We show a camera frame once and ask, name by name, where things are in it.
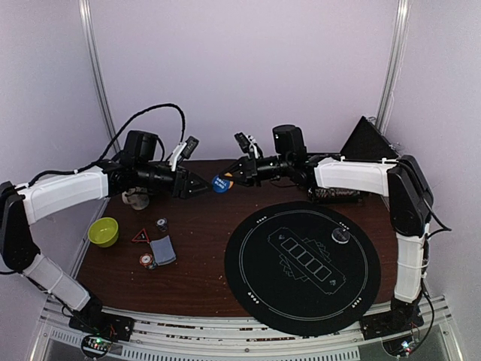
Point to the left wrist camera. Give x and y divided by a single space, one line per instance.
182 151

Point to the black red triangle marker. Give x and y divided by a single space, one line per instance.
141 237

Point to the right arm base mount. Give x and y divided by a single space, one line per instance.
389 323

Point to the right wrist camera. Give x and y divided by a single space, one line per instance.
248 145

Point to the orange poker chip stack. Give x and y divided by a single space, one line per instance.
147 261

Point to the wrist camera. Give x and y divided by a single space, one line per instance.
182 151
248 145

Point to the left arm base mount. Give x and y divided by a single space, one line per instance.
101 323

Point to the blue small blind button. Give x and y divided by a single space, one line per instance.
221 185

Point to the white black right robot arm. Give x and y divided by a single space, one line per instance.
410 207

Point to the left aluminium corner post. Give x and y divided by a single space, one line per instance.
89 35

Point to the right aluminium corner post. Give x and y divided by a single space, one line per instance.
394 64

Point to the aluminium corner post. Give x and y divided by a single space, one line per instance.
89 35
394 64

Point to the purple poker chip stack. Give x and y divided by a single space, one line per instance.
162 224

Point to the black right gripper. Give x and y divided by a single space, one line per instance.
252 170

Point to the black poker chip case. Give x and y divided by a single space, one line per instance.
360 167

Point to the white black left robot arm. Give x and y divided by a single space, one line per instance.
53 192

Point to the grey playing card deck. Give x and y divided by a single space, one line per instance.
163 251

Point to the white floral ceramic mug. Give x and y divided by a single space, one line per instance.
137 198

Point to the grey dealer button on mat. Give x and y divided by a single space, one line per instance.
341 235

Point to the round black poker mat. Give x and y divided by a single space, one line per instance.
285 270

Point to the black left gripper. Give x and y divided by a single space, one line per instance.
182 184

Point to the lime green bowl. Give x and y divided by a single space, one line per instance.
104 232

